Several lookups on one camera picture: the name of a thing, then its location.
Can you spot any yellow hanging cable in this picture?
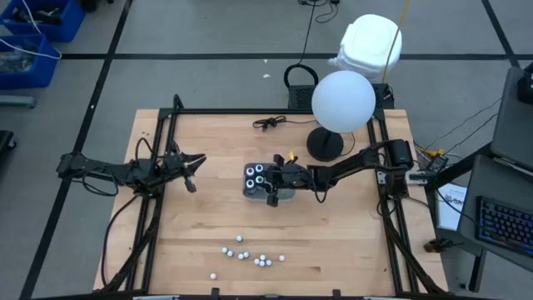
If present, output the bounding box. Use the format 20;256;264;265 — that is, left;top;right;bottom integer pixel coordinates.
381;0;412;83

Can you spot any black aluminium rig frame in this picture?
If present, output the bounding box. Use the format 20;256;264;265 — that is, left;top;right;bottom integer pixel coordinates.
93;93;449;300

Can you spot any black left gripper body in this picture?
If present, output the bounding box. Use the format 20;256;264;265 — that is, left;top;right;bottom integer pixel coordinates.
162;141;196;194

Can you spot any white globe table lamp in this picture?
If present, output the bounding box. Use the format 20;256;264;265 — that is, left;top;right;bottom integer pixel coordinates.
306;69;376;163

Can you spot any black desk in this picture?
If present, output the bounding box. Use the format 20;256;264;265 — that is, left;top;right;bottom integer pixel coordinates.
456;141;533;274

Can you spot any grey plastic bin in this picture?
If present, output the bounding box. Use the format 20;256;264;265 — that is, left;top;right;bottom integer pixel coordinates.
242;162;296;204

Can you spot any white cable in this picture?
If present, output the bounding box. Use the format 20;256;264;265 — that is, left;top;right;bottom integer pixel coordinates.
0;0;62;61

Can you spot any small black controller box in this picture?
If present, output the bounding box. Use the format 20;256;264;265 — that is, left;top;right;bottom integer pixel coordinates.
424;154;450;172

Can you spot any yellow connector cable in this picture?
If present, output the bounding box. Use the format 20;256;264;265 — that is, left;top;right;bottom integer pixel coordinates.
414;143;447;162

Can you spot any thin black floor cable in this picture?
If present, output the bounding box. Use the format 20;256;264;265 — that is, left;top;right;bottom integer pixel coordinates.
297;0;341;24

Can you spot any blue storage bin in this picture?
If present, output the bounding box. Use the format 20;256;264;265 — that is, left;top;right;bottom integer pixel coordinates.
0;0;87;43
0;33;59;91

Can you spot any black object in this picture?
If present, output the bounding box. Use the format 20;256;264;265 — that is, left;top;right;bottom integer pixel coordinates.
0;130;17;168

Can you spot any black looped power cable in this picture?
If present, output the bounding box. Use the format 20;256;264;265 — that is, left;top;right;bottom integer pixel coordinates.
283;0;321;89

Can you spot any grey metal bar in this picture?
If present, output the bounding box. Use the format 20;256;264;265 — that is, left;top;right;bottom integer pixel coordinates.
0;94;37;109

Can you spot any black device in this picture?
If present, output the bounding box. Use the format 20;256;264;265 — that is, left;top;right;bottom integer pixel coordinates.
517;61;533;105

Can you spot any white lidded bucket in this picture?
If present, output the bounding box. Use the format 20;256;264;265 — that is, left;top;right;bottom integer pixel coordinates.
327;13;403;83

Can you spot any backlit keyboard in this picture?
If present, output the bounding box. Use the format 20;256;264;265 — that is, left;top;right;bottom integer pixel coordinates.
476;195;533;258

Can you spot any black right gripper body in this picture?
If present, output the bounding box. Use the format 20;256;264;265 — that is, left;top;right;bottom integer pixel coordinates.
266;154;311;208

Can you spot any black clamp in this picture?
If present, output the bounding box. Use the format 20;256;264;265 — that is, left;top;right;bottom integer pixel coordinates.
423;237;464;254

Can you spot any bundled black lamp cable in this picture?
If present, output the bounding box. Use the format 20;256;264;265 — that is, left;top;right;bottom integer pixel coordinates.
252;115;317;132

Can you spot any black rig cable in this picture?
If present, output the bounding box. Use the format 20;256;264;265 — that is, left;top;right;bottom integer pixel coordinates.
100;193;142;289

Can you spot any black perforated electronics box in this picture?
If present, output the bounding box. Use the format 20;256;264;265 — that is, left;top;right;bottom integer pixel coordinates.
286;82;395;111

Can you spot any grey monitor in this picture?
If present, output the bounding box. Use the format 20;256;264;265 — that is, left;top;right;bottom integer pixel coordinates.
490;66;533;172

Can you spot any white printed sheet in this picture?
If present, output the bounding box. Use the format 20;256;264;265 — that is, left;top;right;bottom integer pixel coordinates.
435;182;468;233

